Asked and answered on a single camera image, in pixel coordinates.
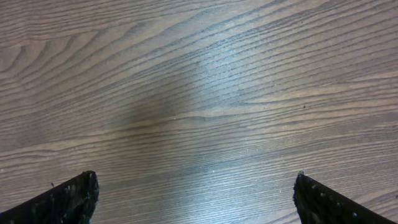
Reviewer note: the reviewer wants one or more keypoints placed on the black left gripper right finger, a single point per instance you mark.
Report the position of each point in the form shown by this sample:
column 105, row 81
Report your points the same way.
column 319, row 204

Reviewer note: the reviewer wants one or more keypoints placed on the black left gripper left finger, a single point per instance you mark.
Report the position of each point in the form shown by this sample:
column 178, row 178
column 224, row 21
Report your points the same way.
column 72, row 202

